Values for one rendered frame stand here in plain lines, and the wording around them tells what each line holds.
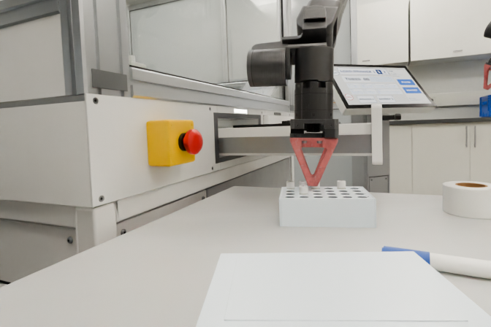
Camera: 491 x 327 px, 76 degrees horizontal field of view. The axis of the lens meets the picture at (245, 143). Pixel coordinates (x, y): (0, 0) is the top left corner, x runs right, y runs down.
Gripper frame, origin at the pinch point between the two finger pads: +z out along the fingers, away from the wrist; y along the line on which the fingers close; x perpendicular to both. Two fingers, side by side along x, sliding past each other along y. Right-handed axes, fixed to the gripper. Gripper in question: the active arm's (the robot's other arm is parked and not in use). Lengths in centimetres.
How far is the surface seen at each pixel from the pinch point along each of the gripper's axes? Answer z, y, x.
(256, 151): -2.8, -17.6, -11.4
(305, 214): 3.6, 7.0, -1.0
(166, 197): 4.2, -1.7, -24.7
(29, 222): 6.4, 9.2, -41.7
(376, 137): -6.2, -10.8, 11.3
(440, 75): -68, -361, 153
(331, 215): 3.5, 6.9, 2.3
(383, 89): -26, -118, 36
